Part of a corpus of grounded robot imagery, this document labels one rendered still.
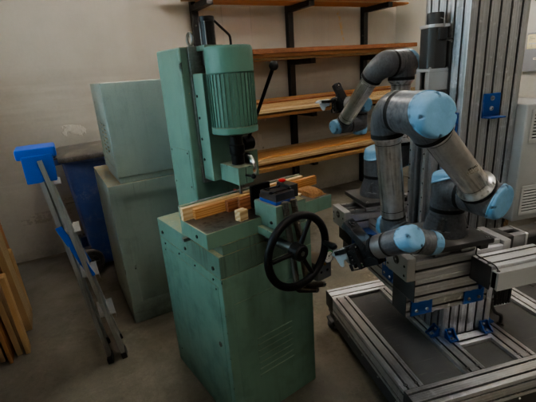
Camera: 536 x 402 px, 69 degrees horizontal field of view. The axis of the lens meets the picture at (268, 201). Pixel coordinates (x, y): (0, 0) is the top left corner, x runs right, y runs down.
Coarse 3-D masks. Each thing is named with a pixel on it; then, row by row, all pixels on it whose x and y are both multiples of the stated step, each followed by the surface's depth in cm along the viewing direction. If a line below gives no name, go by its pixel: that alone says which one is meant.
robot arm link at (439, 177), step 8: (432, 176) 135; (440, 176) 131; (448, 176) 129; (432, 184) 135; (440, 184) 132; (448, 184) 130; (432, 192) 136; (440, 192) 132; (448, 192) 129; (432, 200) 136; (440, 200) 133; (448, 200) 130; (440, 208) 134; (448, 208) 132; (456, 208) 132
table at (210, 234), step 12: (324, 192) 167; (312, 204) 159; (324, 204) 164; (216, 216) 148; (228, 216) 147; (252, 216) 145; (192, 228) 140; (204, 228) 137; (216, 228) 136; (228, 228) 137; (240, 228) 140; (252, 228) 143; (264, 228) 141; (204, 240) 134; (216, 240) 135; (228, 240) 138
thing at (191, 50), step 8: (192, 48) 149; (192, 56) 149; (200, 56) 151; (192, 64) 150; (200, 64) 152; (192, 72) 151; (200, 72) 153; (192, 80) 151; (192, 88) 152; (192, 96) 154; (200, 144) 160; (200, 152) 161; (200, 160) 162
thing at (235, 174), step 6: (228, 162) 158; (222, 168) 157; (228, 168) 153; (234, 168) 149; (240, 168) 148; (246, 168) 150; (252, 168) 151; (222, 174) 159; (228, 174) 154; (234, 174) 150; (240, 174) 149; (228, 180) 156; (234, 180) 151; (240, 180) 149; (246, 180) 151; (252, 180) 153
